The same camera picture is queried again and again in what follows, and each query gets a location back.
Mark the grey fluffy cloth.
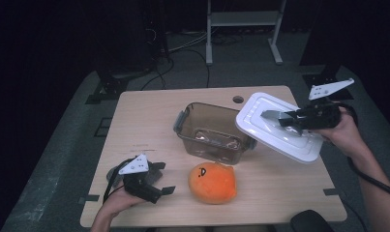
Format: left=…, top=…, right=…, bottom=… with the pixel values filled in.
left=105, top=160, right=165, bottom=189

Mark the white metal stand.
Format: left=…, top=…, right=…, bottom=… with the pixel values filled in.
left=205, top=0, right=287, bottom=66

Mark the black chair armrest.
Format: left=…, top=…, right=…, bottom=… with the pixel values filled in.
left=290, top=209, right=330, bottom=232

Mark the orange plush toy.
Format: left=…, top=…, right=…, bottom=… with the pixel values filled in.
left=187, top=161, right=238, bottom=205

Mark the person's left hand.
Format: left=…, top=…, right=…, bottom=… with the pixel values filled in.
left=100, top=188, right=146, bottom=220

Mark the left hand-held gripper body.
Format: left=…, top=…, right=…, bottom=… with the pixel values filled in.
left=118, top=153, right=164, bottom=205

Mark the right hand-held gripper cable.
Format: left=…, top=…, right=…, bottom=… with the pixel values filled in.
left=336, top=101, right=390, bottom=201

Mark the black floor cable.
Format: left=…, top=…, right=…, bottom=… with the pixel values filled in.
left=139, top=47, right=212, bottom=92

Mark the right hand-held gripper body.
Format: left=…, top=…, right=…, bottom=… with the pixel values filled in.
left=294, top=77, right=356, bottom=131

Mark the left hand-held gripper cable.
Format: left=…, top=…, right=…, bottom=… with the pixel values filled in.
left=102, top=159, right=133, bottom=205

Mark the white box lid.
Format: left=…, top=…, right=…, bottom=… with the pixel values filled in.
left=234, top=92, right=324, bottom=165

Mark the black tape strip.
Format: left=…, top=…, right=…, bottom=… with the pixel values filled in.
left=322, top=188, right=347, bottom=197
left=78, top=194, right=101, bottom=205

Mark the black stand base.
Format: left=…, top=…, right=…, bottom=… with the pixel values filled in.
left=85, top=67, right=152, bottom=105
left=302, top=63, right=355, bottom=101

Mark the person's right hand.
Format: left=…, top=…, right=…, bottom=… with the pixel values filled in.
left=314, top=106, right=362, bottom=160

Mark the clear plastic storage box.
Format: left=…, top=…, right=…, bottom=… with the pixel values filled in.
left=172, top=101, right=258, bottom=165

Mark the black floor tape square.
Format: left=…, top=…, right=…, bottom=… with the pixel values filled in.
left=93, top=117, right=113, bottom=138

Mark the hand-held gripper cable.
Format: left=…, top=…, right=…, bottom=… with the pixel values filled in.
left=336, top=101, right=390, bottom=201
left=102, top=159, right=133, bottom=205

